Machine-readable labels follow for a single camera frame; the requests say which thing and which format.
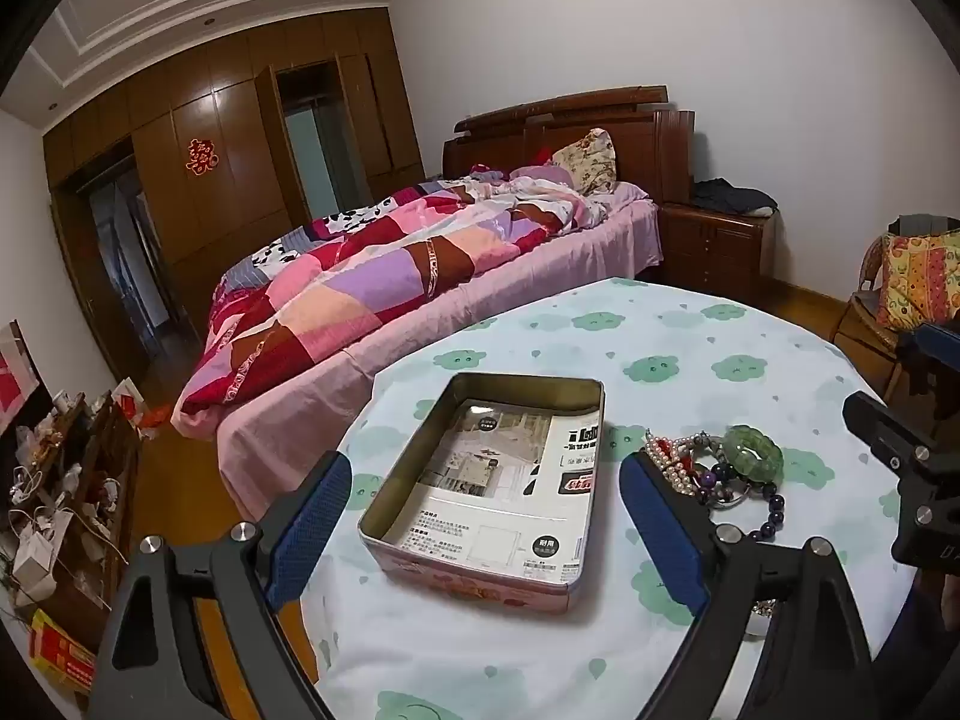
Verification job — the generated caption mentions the pink metal tin box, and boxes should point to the pink metal tin box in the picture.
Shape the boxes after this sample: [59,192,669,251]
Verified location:
[358,373,605,614]

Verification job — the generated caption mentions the red cardboard box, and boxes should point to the red cardboard box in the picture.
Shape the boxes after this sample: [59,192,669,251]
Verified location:
[28,607,98,697]

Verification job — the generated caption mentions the wooden nightstand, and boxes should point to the wooden nightstand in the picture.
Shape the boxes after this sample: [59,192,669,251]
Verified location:
[658,202,777,295]

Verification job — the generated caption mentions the person's right forearm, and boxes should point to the person's right forearm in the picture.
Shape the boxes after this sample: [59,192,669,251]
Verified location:
[874,566,960,720]

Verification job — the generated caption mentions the patchwork quilt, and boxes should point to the patchwork quilt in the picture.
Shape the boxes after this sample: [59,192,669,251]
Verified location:
[182,169,608,417]

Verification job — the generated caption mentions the floral pillow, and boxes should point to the floral pillow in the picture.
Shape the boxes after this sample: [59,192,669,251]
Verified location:
[551,127,620,192]

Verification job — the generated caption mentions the brown wooden wardrobe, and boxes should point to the brown wooden wardrobe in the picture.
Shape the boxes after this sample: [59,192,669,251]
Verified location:
[41,11,425,361]

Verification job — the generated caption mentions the lilac pillow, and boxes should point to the lilac pillow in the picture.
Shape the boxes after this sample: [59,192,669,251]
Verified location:
[511,163,578,192]

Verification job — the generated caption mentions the yellow patterned cushion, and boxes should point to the yellow patterned cushion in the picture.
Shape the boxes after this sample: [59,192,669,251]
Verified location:
[877,229,960,332]

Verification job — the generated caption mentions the cluttered low wooden cabinet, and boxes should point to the cluttered low wooden cabinet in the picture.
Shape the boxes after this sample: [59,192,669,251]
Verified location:
[0,390,145,616]

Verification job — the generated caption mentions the round table with tablecloth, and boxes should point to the round table with tablecloth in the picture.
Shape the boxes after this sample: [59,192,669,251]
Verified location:
[300,277,925,720]

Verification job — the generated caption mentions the white pearl bracelet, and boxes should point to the white pearl bracelet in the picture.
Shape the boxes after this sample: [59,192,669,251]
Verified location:
[645,431,722,497]

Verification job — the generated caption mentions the dark clothes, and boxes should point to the dark clothes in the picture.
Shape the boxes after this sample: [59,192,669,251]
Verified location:
[690,178,779,215]

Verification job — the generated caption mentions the dark purple bead bracelet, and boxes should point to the dark purple bead bracelet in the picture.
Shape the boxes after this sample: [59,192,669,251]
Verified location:
[697,463,787,541]

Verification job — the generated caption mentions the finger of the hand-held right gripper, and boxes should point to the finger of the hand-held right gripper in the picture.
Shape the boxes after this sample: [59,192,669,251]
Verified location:
[896,322,960,398]
[843,390,960,481]

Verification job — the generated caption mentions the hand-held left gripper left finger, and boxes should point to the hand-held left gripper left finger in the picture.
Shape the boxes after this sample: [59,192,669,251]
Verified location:
[88,451,353,720]

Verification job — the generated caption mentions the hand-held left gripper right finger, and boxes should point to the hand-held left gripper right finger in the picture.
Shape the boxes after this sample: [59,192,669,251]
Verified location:
[619,451,877,720]

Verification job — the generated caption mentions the green jade bracelet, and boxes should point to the green jade bracelet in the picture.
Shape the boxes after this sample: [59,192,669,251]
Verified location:
[722,425,785,479]

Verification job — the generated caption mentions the wooden chair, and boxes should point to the wooden chair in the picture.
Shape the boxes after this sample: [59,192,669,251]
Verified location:
[832,216,960,391]

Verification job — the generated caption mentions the wooden bed with pink sheet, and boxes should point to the wooden bed with pink sheet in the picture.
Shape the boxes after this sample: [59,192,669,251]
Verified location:
[171,85,696,522]

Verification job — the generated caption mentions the red and white bag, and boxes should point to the red and white bag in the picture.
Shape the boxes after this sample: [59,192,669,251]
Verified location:
[111,379,145,430]

